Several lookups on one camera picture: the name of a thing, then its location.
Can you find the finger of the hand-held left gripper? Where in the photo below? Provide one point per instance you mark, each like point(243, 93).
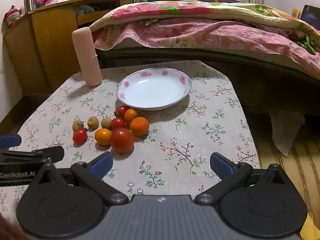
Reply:
point(10, 140)
point(50, 153)

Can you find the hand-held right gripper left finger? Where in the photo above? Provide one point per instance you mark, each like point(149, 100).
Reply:
point(101, 165)

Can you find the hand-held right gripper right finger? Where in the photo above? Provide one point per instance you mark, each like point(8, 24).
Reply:
point(221, 166)

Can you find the small smooth orange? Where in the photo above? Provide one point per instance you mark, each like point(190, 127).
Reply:
point(130, 116)
point(103, 136)

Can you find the large red tomato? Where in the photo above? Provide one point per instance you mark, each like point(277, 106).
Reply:
point(122, 140)

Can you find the small red tomato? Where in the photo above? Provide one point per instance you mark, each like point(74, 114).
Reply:
point(80, 136)
point(122, 110)
point(118, 123)

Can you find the brown longan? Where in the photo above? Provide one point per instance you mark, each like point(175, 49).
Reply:
point(78, 125)
point(93, 122)
point(106, 123)

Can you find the bumpy orange mandarin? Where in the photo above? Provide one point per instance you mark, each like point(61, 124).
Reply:
point(139, 127)

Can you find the white plate with pink flowers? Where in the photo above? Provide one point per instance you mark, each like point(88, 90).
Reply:
point(152, 90)

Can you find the floral tablecloth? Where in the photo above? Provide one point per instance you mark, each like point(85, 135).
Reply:
point(175, 130)

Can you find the white plastic bag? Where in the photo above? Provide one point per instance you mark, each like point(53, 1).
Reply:
point(285, 132)

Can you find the yellow striped mat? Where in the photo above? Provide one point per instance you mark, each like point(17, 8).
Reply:
point(300, 170)

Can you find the pink ribbed cup stack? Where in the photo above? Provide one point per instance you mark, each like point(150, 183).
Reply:
point(87, 60)

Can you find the wooden cabinet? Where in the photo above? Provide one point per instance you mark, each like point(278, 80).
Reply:
point(50, 42)

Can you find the yellow object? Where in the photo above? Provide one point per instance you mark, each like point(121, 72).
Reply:
point(310, 230)

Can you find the red santa doll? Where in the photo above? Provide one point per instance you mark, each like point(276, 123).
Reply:
point(12, 15)

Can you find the pink floral quilt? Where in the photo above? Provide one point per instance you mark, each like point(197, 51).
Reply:
point(200, 35)

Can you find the steel thermos bottle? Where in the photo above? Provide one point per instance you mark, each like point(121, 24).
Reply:
point(28, 1)

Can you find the grey cloth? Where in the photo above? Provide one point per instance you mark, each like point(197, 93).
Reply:
point(83, 10)

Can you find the green object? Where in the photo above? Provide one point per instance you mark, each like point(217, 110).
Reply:
point(308, 45)

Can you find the cream flowered blanket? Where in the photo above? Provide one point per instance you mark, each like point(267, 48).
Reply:
point(225, 10)

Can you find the small yellow box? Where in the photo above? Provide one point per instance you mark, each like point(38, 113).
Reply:
point(296, 13)

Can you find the dark screen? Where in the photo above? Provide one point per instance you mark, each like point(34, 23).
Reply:
point(311, 15)

